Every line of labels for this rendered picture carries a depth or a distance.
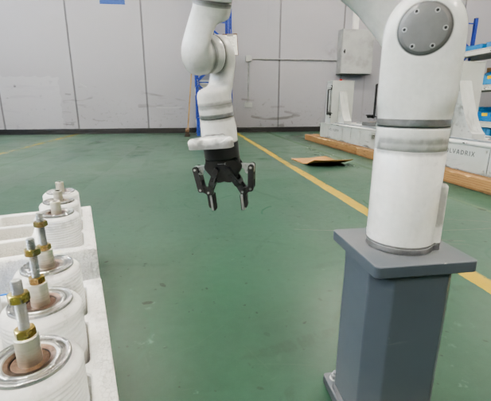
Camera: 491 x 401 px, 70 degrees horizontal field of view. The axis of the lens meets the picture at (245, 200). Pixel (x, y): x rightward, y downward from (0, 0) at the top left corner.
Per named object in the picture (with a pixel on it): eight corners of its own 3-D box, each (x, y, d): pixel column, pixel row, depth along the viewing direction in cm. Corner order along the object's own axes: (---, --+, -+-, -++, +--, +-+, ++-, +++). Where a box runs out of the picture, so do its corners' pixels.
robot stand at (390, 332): (394, 371, 68) (413, 224, 61) (446, 439, 55) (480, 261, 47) (321, 379, 66) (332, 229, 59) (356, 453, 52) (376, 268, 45)
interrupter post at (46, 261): (44, 264, 57) (41, 246, 57) (59, 265, 57) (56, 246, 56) (35, 271, 55) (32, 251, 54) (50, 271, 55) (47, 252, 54)
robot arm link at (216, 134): (187, 151, 69) (181, 119, 66) (205, 139, 79) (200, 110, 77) (231, 149, 66) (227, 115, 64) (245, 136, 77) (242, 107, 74)
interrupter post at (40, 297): (53, 305, 46) (49, 282, 45) (32, 312, 44) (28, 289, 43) (49, 297, 48) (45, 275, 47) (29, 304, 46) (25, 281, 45)
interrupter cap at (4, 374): (-30, 400, 31) (-32, 394, 31) (1, 346, 38) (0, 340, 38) (64, 383, 33) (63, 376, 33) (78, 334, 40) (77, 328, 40)
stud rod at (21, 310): (21, 352, 35) (7, 283, 33) (24, 346, 35) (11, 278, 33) (32, 351, 35) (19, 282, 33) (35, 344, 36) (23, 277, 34)
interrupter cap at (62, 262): (39, 258, 60) (38, 254, 60) (82, 258, 60) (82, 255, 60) (8, 278, 53) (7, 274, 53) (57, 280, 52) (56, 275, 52)
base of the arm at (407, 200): (408, 231, 58) (422, 124, 53) (447, 254, 49) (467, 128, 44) (354, 234, 56) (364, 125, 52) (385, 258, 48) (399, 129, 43)
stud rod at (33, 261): (44, 293, 45) (35, 239, 43) (35, 296, 45) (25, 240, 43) (42, 290, 46) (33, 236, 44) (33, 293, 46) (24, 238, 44)
